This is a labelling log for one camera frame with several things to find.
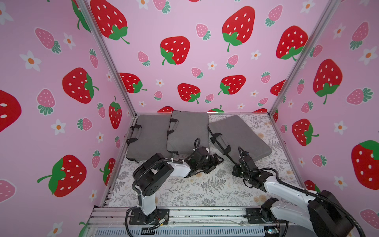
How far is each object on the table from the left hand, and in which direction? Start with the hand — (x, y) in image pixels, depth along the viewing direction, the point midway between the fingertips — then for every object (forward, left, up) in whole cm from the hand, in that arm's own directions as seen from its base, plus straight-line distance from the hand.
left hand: (223, 163), depth 86 cm
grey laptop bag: (+31, +25, -4) cm, 40 cm away
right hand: (-1, -5, -4) cm, 6 cm away
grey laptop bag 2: (+27, -7, -5) cm, 28 cm away
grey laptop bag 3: (+22, +50, -2) cm, 55 cm away
